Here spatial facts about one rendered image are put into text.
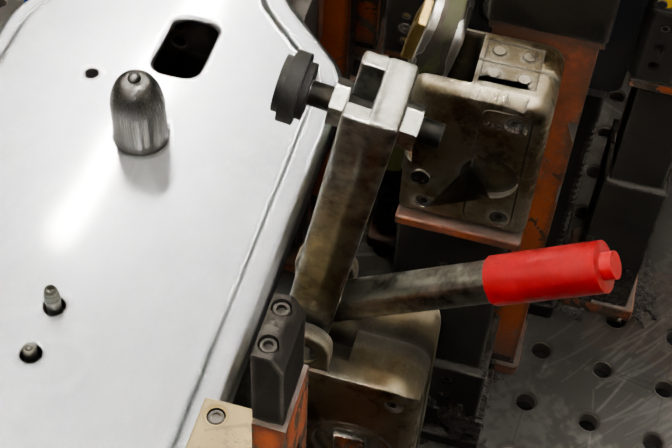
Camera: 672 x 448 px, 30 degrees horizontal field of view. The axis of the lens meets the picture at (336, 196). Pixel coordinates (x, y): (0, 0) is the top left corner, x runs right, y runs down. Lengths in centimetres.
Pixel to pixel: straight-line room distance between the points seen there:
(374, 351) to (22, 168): 25
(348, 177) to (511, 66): 23
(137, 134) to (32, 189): 7
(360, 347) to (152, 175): 19
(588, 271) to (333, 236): 10
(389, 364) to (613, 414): 44
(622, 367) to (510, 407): 10
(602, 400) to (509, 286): 49
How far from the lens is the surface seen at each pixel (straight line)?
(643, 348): 104
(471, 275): 54
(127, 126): 72
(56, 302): 67
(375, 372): 59
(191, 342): 65
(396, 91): 47
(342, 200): 49
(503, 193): 73
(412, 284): 55
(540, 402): 100
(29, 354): 66
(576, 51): 74
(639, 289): 107
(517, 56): 70
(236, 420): 56
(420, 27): 67
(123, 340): 66
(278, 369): 42
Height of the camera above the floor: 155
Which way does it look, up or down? 51 degrees down
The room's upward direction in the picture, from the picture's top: 3 degrees clockwise
